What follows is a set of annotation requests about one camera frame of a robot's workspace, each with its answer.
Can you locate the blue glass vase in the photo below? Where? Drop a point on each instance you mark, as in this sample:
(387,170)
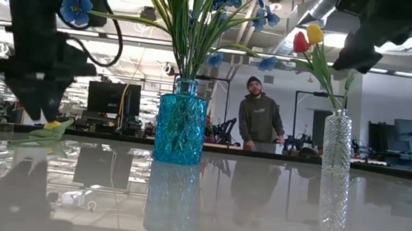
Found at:
(181,124)

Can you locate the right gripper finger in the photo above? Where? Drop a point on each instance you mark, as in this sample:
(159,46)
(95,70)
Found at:
(362,51)

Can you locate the black aluminium table frame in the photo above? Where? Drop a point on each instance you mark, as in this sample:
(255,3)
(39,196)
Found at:
(394,172)

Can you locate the black ceiling camera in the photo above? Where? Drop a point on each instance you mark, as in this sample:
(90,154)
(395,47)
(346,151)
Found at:
(148,13)

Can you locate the black monitor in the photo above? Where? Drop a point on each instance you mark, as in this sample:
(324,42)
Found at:
(113,98)

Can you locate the standing person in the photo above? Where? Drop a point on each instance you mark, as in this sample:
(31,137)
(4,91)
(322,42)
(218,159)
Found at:
(259,117)

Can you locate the yellow artificial tulip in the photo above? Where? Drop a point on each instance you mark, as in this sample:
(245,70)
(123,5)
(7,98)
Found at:
(55,126)
(314,34)

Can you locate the blue artificial flower bunch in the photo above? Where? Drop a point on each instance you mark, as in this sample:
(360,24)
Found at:
(191,34)

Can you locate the silver ventilation duct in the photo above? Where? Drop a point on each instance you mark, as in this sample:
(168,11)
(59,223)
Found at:
(310,12)

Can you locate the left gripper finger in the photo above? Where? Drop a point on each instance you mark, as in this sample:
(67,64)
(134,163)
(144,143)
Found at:
(58,93)
(30,91)

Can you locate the red artificial tulip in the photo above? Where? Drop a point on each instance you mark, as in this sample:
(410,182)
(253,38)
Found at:
(300,43)

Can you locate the clear textured glass vase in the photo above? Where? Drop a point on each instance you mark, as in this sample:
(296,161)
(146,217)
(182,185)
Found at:
(337,143)

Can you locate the background black robot arm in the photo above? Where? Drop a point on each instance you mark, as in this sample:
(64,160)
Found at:
(225,130)

